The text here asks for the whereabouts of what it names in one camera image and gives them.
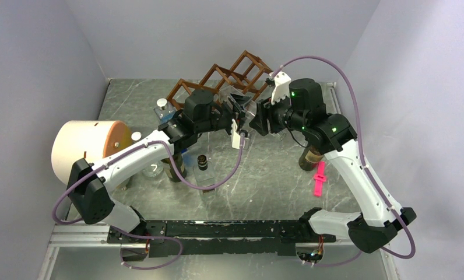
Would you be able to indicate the clear glass ashtray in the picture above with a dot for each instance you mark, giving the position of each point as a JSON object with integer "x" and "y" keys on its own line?
{"x": 153, "y": 169}

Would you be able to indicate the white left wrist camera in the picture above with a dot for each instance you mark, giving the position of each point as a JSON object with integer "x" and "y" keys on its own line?
{"x": 239, "y": 138}

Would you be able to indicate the clear square liquor bottle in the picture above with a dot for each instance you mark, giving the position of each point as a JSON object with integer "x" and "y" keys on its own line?
{"x": 204, "y": 172}

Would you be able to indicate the dark green wine bottle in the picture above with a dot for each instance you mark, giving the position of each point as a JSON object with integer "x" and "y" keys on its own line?
{"x": 174, "y": 167}

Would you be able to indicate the brown wooden wine rack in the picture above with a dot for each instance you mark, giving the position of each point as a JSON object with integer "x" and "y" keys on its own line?
{"x": 244, "y": 75}

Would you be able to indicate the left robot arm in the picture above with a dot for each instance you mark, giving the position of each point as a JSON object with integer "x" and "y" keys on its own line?
{"x": 90, "y": 184}

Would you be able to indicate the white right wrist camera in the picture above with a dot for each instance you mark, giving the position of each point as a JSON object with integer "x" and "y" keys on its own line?
{"x": 281, "y": 90}

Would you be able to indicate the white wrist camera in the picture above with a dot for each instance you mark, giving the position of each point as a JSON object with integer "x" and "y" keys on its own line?
{"x": 239, "y": 138}
{"x": 281, "y": 90}

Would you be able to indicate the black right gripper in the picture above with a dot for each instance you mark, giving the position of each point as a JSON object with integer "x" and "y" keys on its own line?
{"x": 266, "y": 109}

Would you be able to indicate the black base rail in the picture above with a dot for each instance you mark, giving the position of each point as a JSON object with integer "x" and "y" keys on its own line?
{"x": 164, "y": 238}

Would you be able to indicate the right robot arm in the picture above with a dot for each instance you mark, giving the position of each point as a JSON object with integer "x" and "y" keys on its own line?
{"x": 298, "y": 105}

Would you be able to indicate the cream and orange cylinder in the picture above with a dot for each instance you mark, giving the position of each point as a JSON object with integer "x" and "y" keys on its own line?
{"x": 91, "y": 140}

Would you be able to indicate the tall clear glass bottle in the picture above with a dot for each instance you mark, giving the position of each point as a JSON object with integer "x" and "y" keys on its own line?
{"x": 239, "y": 102}

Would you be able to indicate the olive green wine bottle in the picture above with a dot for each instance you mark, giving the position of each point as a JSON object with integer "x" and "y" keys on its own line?
{"x": 309, "y": 158}

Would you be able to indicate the small clear capped bottle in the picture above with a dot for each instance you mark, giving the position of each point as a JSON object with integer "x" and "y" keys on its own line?
{"x": 136, "y": 137}

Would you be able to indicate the blue square glass bottle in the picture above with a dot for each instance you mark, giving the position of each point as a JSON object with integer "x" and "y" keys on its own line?
{"x": 164, "y": 110}

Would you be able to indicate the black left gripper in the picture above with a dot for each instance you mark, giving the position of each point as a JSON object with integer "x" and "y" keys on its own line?
{"x": 226, "y": 107}

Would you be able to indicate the pink plastic clip tool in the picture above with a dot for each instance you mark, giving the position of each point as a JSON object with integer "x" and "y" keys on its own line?
{"x": 319, "y": 178}

